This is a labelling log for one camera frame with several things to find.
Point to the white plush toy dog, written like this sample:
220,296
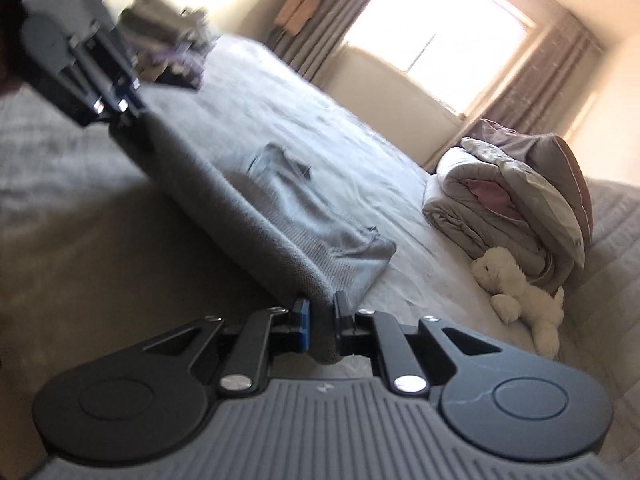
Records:
525,295

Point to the grey padded headboard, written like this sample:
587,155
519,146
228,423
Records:
615,260

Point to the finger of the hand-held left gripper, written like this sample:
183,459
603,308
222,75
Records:
125,100

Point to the bed with grey sheet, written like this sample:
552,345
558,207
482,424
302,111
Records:
350,135

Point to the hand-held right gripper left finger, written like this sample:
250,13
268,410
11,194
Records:
301,325

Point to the pile of folded clothes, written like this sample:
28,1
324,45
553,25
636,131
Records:
170,30

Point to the folded grey quilt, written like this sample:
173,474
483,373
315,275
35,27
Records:
460,200

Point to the grey knit sweater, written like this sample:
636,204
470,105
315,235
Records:
260,220

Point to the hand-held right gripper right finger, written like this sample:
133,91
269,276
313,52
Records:
345,325

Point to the orange hanging garment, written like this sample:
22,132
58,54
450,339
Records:
300,5

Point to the window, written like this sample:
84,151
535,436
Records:
440,35

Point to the grey curtain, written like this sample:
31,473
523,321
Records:
545,75
330,25

